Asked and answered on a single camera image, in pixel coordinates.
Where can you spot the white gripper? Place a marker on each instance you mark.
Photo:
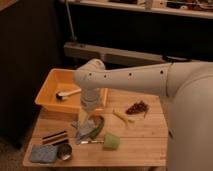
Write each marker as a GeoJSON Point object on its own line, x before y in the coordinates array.
{"type": "Point", "coordinates": [84, 114]}

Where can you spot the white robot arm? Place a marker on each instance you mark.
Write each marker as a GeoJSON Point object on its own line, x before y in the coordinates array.
{"type": "Point", "coordinates": [189, 88]}

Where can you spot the grey blue crumpled cloth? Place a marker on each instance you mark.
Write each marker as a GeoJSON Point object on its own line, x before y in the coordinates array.
{"type": "Point", "coordinates": [83, 131]}

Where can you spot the green curved vegetable toy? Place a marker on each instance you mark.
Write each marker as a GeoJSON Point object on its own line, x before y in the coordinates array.
{"type": "Point", "coordinates": [99, 124]}

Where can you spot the small silver knife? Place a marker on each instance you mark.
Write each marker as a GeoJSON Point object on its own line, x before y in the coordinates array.
{"type": "Point", "coordinates": [92, 142]}

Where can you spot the black striped blocks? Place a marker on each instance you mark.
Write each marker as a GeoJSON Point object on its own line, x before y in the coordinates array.
{"type": "Point", "coordinates": [54, 138]}

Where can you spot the yellow plastic bin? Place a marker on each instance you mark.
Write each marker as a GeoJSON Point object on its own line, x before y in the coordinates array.
{"type": "Point", "coordinates": [59, 80]}

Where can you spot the green sponge block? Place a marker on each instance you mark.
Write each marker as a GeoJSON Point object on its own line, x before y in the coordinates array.
{"type": "Point", "coordinates": [111, 141]}

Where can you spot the yellow banana toy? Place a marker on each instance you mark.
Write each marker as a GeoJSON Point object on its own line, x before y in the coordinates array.
{"type": "Point", "coordinates": [123, 117]}

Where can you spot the blue folded cloth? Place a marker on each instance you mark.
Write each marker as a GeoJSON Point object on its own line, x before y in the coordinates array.
{"type": "Point", "coordinates": [43, 154]}

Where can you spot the dark dried debris pile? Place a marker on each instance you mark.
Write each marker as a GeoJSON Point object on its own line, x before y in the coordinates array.
{"type": "Point", "coordinates": [136, 108]}

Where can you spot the metal vertical pole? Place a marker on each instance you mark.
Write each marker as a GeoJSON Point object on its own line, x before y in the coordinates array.
{"type": "Point", "coordinates": [73, 37]}

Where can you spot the grey metal rail beam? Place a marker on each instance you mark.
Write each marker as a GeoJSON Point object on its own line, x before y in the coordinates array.
{"type": "Point", "coordinates": [116, 56]}

